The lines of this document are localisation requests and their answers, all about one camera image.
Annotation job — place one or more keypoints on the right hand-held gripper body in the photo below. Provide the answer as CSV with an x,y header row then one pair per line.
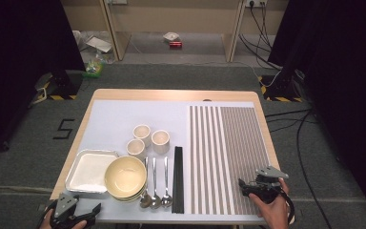
x,y
267,187

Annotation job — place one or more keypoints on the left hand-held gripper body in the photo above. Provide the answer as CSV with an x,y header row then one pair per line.
x,y
64,205

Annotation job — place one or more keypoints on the white square plate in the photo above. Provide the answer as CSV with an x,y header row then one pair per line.
x,y
89,171

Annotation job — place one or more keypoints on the cream ceramic bowl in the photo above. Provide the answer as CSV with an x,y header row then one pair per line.
x,y
125,176

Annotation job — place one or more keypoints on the row of black chopsticks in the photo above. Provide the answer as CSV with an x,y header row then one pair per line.
x,y
178,178

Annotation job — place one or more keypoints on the person's left hand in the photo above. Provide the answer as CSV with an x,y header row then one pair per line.
x,y
44,224

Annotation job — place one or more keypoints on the person's right hand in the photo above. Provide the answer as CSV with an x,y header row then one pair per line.
x,y
274,214

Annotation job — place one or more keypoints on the green ceramic bowl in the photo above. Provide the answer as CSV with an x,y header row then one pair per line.
x,y
127,199

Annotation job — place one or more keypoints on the brown striped placemat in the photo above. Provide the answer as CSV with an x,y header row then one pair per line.
x,y
222,143

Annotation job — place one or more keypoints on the white ribbed cup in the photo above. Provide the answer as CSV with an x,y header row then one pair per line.
x,y
160,140
142,132
136,148

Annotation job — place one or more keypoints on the black stand base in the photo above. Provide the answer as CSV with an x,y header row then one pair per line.
x,y
282,90
65,84

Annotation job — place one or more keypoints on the black curtain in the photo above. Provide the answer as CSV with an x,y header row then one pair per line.
x,y
346,79
19,63

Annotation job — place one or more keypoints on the green snack packet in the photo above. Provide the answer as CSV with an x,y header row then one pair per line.
x,y
92,69

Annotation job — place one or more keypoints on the clear plastic bag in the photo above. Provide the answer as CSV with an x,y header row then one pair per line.
x,y
105,58

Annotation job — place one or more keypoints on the red can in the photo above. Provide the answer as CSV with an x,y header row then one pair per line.
x,y
175,44

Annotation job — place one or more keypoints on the white flat packet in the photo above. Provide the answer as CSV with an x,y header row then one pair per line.
x,y
99,44

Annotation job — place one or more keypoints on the white crumpled box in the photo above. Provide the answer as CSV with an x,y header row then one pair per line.
x,y
171,37

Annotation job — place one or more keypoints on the wooden desk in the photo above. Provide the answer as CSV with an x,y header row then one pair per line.
x,y
171,19

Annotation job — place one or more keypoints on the white wall socket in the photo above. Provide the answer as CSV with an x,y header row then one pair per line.
x,y
256,2

